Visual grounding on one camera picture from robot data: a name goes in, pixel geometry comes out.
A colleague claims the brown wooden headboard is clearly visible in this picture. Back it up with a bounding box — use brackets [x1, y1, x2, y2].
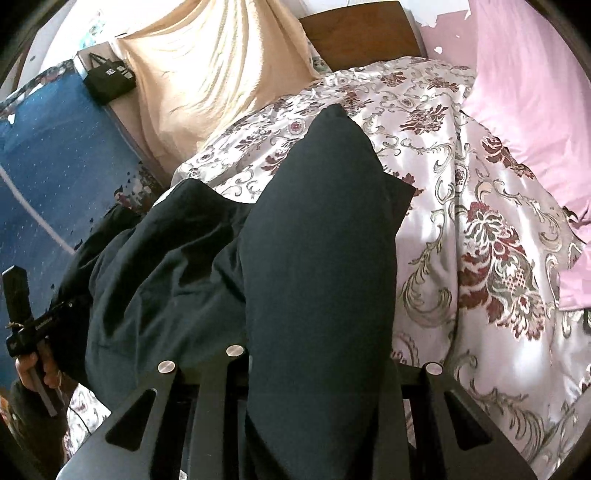
[298, 0, 428, 75]

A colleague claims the person's left forearm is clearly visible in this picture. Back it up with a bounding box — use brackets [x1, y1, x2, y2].
[7, 383, 70, 467]

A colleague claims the black bag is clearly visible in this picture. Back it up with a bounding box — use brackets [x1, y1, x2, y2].
[83, 53, 138, 103]

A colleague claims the floral satin bedspread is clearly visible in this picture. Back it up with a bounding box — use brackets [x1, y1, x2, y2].
[65, 55, 585, 480]

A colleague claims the beige draped cloth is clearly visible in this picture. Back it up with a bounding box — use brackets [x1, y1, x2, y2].
[115, 0, 324, 162]

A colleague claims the blue floor mat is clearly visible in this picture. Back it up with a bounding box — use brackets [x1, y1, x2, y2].
[0, 65, 153, 384]

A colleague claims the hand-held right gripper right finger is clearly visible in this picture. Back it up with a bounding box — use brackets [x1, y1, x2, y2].
[392, 360, 539, 480]

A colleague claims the pink bed sheet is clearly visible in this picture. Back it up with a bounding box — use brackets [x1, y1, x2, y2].
[422, 0, 591, 310]

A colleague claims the dark green large garment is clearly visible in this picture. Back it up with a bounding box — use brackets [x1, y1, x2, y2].
[53, 104, 416, 480]

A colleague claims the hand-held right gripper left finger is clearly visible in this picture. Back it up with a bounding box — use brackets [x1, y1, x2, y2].
[55, 344, 252, 480]

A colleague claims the person's left hand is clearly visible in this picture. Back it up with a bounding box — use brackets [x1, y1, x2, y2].
[15, 354, 64, 392]

